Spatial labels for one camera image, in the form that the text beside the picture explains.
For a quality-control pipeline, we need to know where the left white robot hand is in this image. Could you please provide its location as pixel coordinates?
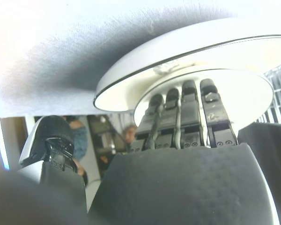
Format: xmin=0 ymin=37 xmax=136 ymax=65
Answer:
xmin=0 ymin=78 xmax=281 ymax=225

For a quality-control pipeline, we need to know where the person with grey hair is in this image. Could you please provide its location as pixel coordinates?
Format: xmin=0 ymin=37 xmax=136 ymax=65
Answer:
xmin=121 ymin=124 xmax=138 ymax=153

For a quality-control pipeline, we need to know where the person in blue shirt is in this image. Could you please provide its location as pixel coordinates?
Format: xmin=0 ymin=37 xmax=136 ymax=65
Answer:
xmin=63 ymin=115 xmax=89 ymax=162

